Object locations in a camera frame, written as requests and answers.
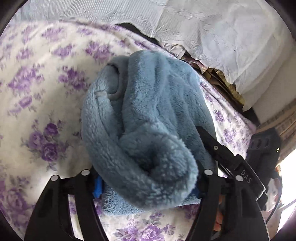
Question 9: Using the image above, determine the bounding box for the blue fleece baby jacket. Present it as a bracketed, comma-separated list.
[81, 50, 217, 215]

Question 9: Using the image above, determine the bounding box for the person's right hand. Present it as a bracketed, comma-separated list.
[213, 195, 225, 232]

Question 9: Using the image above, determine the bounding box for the stacked bedding under lace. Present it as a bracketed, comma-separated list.
[115, 22, 260, 126]

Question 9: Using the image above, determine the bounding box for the white lace cover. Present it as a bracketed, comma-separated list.
[13, 0, 294, 110]

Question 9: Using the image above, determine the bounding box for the purple floral bed sheet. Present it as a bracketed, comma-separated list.
[1, 21, 256, 240]

